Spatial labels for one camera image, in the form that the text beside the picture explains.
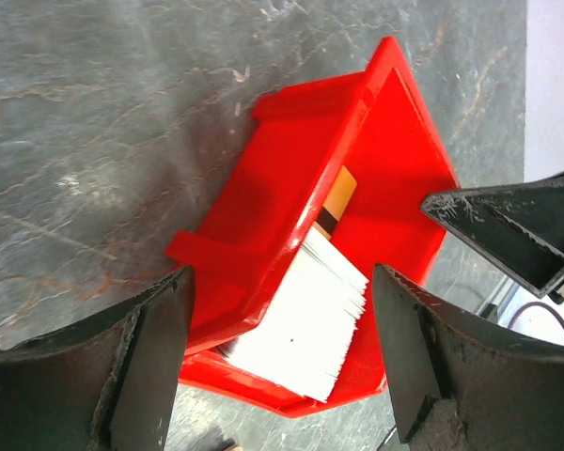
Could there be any red plastic bin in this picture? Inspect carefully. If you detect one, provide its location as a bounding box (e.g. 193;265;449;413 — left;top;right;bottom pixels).
165;37;459;418

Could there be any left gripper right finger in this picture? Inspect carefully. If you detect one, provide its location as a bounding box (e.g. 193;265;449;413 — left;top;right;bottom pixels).
371;264;564;450

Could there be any gold credit card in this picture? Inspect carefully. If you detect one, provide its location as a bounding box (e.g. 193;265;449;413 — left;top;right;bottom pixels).
314;166;357;241

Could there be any white card stack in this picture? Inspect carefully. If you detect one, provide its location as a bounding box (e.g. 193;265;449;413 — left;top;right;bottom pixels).
217;227;368;402

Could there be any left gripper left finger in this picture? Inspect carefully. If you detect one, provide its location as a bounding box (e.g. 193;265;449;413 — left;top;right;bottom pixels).
0;267;196;450

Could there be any beige leather card holder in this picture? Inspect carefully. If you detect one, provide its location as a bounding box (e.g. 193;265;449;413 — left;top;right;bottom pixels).
207;439;243;451

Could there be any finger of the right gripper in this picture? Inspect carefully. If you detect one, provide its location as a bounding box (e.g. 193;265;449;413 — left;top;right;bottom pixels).
420;171;564;299

